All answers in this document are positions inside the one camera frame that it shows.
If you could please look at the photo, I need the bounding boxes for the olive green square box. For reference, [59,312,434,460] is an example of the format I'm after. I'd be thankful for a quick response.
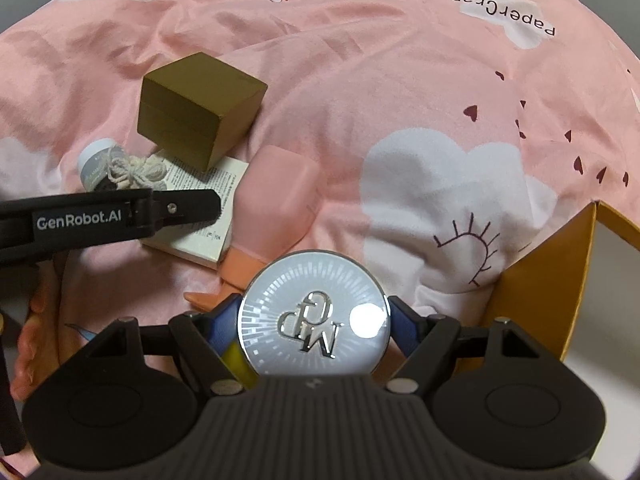
[138,52,268,171]

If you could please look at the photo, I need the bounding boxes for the pink plastic bottle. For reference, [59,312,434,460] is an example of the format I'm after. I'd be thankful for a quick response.
[183,145,324,312]

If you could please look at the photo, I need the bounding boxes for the orange cardboard storage box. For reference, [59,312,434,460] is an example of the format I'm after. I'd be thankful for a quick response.
[480,202,639,359]

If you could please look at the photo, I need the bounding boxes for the white printed paper box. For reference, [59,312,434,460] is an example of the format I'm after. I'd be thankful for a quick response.
[142,152,248,269]

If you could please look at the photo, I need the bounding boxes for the round silver embossed tin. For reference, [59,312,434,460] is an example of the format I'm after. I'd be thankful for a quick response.
[238,250,390,376]

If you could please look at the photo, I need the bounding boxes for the cream rope knot ornament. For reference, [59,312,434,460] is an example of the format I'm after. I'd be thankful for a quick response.
[106,155,168,191]

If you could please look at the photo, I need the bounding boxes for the pink printed bed quilt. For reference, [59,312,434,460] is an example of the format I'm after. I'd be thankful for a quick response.
[1,0,639,324]

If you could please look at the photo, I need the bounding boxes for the operator left hand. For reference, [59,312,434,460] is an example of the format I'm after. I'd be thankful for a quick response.
[11,252,67,401]

